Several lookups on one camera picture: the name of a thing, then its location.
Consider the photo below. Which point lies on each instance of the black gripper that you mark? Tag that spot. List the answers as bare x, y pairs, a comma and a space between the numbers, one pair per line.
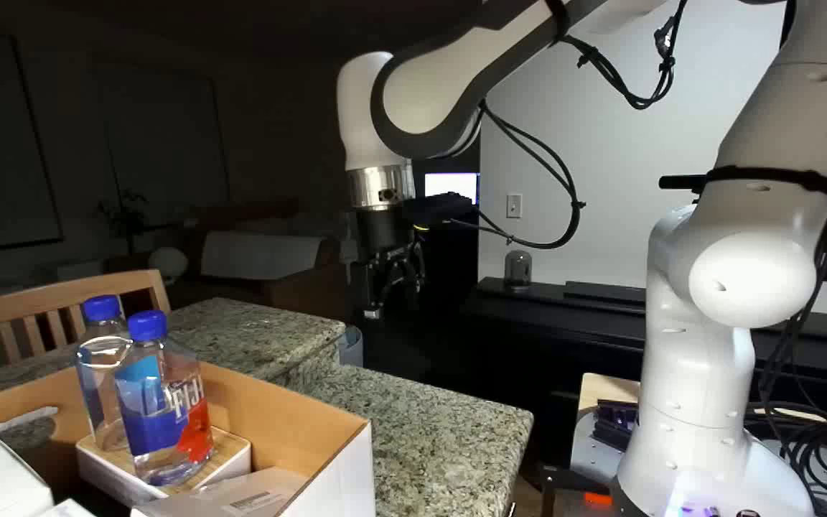
389, 259

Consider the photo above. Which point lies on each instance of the blue-cap water bottle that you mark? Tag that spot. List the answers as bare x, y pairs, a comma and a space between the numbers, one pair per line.
97, 356
160, 394

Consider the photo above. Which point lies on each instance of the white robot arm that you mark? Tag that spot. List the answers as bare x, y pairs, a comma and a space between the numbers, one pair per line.
745, 254

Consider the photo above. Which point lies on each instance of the small white inner box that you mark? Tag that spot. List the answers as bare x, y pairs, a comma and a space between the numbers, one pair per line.
165, 472

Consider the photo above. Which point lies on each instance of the open cardboard box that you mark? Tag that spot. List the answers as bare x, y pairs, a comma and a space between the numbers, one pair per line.
281, 429

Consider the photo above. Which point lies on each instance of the black sideboard cabinet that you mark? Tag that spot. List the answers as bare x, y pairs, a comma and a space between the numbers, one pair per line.
580, 327

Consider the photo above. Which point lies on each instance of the wooden chair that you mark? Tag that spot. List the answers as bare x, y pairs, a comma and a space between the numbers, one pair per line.
50, 314

